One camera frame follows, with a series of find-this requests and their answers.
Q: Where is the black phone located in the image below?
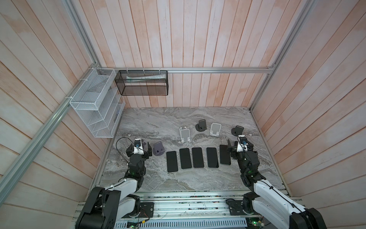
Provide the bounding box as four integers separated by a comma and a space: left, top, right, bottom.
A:
166, 151, 178, 173
219, 145, 231, 165
179, 148, 192, 169

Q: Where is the teal-edged phone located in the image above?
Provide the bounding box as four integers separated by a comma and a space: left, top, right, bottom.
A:
206, 148, 219, 168

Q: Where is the purple-edged phone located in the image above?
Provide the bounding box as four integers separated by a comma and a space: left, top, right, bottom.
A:
192, 148, 204, 168

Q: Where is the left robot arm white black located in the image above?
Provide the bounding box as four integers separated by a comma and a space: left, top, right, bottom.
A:
75, 138, 153, 229

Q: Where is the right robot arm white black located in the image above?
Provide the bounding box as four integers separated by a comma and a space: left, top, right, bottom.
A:
227, 135, 327, 229

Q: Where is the round stand under left phone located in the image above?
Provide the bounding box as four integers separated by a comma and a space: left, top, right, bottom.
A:
152, 141, 165, 156

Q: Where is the round stand front right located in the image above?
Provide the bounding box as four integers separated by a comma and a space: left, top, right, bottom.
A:
231, 126, 244, 136

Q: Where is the white stand back right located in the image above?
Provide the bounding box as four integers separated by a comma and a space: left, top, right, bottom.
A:
210, 123, 222, 137

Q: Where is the round grey stand centre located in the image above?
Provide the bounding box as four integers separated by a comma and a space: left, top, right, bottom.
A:
195, 119, 207, 132

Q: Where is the white stand back centre-left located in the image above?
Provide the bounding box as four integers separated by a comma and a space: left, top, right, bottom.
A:
179, 127, 191, 143

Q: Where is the green circuit board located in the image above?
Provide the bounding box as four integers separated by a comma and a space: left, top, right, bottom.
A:
247, 219, 264, 229

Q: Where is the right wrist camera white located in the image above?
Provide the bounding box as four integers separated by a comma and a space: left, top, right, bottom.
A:
236, 135, 248, 152

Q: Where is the left camera cable black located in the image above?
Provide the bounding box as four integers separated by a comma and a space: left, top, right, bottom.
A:
115, 136, 132, 162

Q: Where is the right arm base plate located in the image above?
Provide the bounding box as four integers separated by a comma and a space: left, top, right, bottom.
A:
226, 198, 254, 216

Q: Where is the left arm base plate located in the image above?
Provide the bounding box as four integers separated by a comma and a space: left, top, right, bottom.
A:
136, 202, 154, 218

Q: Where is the white wire mesh shelf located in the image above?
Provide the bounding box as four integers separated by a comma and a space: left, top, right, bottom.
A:
70, 68, 125, 138

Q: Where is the black wire mesh basket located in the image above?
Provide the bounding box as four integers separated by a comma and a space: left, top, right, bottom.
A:
114, 70, 169, 96

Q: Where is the white vented cable duct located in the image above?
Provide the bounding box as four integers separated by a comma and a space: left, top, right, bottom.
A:
114, 218, 248, 229

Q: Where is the aluminium frame rail back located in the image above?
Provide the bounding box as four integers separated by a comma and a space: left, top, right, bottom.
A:
111, 67, 274, 73

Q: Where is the aluminium frame rail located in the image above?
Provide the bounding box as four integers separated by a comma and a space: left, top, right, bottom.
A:
111, 67, 274, 73
1, 63, 100, 205

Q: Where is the aluminium frame rail left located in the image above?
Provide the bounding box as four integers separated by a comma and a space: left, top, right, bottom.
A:
1, 63, 100, 205

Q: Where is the aluminium frame post right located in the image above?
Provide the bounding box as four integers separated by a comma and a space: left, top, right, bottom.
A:
249, 1, 318, 113

